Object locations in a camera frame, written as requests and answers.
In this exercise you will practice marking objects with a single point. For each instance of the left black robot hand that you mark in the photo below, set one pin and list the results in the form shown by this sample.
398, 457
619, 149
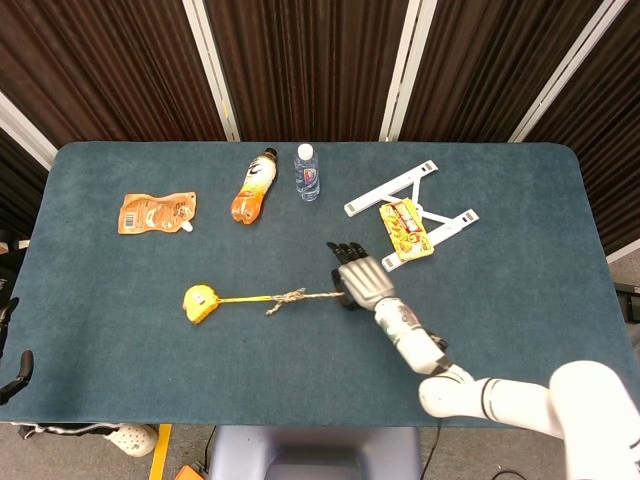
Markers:
22, 372

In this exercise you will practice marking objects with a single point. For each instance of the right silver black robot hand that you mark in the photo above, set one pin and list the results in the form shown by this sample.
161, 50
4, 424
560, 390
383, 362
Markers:
362, 280

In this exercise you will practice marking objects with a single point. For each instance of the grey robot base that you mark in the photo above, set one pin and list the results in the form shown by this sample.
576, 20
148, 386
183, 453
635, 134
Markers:
320, 452

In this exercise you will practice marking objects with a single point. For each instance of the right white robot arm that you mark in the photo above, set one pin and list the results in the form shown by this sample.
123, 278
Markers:
500, 400

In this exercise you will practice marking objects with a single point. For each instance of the yellow snack package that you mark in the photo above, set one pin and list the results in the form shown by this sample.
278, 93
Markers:
406, 230

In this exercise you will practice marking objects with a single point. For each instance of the black white fabric piece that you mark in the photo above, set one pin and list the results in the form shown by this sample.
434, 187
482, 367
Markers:
60, 429

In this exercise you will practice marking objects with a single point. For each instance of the white folding stand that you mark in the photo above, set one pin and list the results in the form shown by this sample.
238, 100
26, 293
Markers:
367, 200

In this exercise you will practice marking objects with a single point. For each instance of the teal felt table cover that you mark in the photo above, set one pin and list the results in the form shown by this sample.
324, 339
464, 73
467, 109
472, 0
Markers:
300, 360

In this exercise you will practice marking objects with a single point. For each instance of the clear water bottle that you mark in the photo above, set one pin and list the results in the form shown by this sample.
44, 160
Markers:
307, 175

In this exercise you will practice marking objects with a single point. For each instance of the white clog shoe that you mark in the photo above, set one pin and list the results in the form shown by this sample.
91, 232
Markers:
135, 439

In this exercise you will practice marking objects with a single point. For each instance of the orange drink bottle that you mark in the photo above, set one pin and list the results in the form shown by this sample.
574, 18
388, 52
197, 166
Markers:
252, 192

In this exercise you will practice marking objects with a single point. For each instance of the yellow floor strip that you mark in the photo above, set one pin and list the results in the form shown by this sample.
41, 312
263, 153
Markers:
161, 452

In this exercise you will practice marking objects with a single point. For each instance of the brown pleated screen panel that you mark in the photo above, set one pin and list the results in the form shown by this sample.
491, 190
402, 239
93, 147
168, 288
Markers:
490, 65
17, 185
310, 65
610, 125
110, 65

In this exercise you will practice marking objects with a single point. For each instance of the orange floor pedal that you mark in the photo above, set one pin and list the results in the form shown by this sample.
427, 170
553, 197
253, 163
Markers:
190, 473

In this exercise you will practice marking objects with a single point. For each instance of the orange spouted pouch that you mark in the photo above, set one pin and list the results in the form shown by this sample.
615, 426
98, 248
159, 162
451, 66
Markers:
155, 214

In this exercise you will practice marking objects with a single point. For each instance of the black equipment piece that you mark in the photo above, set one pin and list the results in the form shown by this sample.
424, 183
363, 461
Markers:
629, 302

